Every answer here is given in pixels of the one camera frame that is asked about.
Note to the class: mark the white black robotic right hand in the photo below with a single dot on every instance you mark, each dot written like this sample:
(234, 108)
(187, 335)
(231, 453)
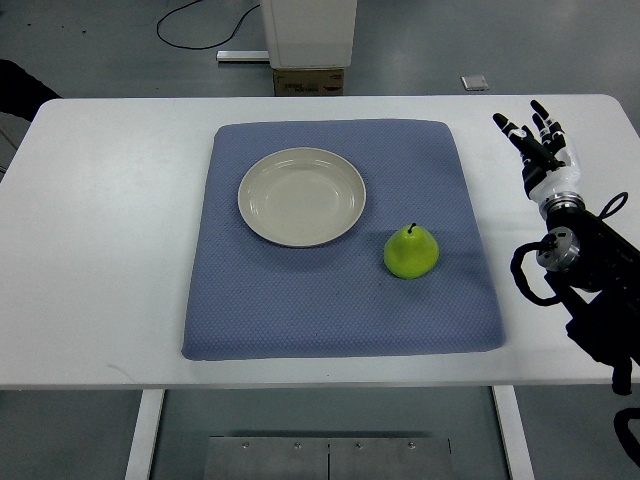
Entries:
(550, 162)

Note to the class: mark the green pear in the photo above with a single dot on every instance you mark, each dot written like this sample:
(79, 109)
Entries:
(411, 252)

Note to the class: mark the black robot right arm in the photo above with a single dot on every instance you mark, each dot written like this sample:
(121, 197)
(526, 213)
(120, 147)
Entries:
(594, 273)

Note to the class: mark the small grey floor plate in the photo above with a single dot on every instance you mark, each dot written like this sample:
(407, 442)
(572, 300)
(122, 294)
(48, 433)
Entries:
(476, 82)

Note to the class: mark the beige round plate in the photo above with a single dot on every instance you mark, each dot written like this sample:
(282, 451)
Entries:
(301, 197)

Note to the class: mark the right white table leg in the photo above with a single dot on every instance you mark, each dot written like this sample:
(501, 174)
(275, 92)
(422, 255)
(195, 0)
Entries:
(512, 433)

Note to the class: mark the white table leg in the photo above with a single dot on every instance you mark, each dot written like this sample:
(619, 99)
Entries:
(146, 429)
(512, 433)

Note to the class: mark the brown cardboard box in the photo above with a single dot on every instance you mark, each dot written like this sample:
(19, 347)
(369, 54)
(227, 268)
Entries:
(308, 82)

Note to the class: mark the left white table leg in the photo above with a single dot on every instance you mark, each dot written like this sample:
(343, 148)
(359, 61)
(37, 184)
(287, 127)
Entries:
(146, 429)

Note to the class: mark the dark object at left edge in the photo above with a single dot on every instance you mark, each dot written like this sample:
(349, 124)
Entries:
(22, 95)

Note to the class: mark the aluminium rail on floor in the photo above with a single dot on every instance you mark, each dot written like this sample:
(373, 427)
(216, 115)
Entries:
(242, 56)

